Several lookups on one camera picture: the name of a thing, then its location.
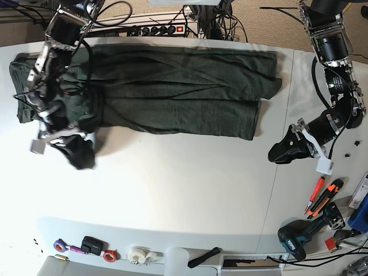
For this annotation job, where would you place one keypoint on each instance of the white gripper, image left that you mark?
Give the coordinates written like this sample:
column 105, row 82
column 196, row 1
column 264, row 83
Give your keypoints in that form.
column 54, row 129

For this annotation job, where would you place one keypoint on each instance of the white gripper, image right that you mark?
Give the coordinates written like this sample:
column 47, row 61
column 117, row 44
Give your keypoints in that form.
column 298, row 143

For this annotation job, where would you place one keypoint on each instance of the dark green t-shirt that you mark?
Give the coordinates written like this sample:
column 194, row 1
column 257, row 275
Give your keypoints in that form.
column 164, row 90

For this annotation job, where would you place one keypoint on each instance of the orange black utility knife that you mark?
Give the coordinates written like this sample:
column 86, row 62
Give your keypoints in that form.
column 325, row 197

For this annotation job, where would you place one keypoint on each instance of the blue box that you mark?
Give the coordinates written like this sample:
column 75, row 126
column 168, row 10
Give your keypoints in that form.
column 358, row 219

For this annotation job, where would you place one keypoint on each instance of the purple tape roll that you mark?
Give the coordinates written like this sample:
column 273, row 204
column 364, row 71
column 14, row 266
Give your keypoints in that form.
column 60, row 246

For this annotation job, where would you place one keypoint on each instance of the red square tag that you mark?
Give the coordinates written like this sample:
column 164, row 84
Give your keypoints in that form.
column 330, row 244

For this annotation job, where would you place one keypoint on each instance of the red tape roll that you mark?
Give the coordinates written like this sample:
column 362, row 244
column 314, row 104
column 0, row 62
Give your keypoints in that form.
column 110, row 256

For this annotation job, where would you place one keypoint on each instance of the white plastic cup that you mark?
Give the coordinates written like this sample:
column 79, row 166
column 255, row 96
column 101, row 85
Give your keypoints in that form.
column 175, row 261

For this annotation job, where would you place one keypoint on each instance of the teal black cordless drill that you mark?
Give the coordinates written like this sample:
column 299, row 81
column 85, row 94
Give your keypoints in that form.
column 294, row 236

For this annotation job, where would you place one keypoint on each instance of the black action camera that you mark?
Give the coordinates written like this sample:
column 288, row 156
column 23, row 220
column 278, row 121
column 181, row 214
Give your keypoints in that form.
column 91, row 245

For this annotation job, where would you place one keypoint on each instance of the black power strip red switch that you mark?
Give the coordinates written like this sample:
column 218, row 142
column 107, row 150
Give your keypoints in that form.
column 158, row 31

